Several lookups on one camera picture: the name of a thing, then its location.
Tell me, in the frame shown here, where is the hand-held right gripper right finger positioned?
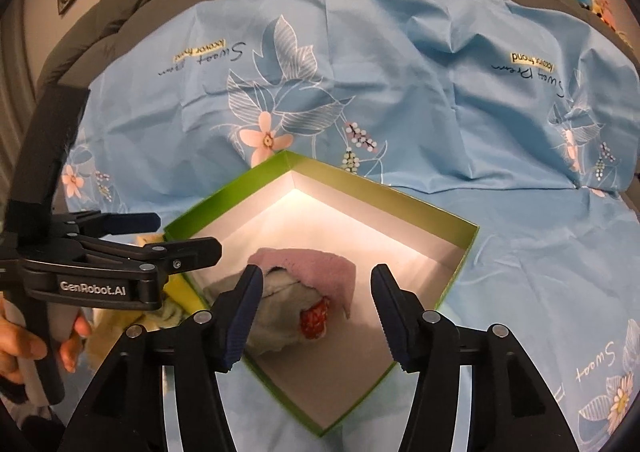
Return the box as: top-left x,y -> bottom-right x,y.
370,263 -> 576,452

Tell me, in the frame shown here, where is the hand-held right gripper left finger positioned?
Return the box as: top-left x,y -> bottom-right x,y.
62,264 -> 264,452

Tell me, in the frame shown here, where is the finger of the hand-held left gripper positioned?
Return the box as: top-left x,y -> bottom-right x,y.
50,212 -> 162,239
75,237 -> 223,278

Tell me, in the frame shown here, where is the grey towel with strawberry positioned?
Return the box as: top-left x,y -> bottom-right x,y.
202,267 -> 331,358

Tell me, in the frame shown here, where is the white knit cloth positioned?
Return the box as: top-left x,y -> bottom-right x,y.
150,302 -> 197,329

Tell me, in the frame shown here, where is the pink towel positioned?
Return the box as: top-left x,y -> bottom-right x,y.
248,247 -> 358,319

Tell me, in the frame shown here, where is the green cardboard box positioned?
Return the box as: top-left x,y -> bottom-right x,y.
163,149 -> 481,439

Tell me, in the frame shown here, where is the person's left hand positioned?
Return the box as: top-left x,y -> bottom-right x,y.
0,309 -> 94,385

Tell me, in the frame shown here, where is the blue floral bed sheet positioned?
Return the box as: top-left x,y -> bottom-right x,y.
47,0 -> 640,452

